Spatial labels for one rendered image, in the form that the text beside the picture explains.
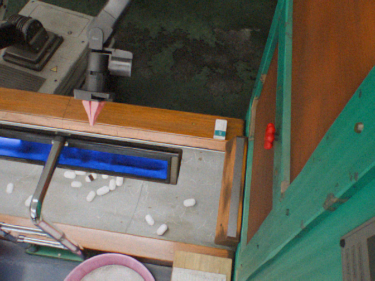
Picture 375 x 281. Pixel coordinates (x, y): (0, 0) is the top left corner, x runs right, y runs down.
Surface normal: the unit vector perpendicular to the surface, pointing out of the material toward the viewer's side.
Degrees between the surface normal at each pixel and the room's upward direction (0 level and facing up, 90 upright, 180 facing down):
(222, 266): 0
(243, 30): 0
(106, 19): 45
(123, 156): 58
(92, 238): 0
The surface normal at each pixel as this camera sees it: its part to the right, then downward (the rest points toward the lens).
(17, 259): 0.00, -0.48
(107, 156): -0.13, 0.47
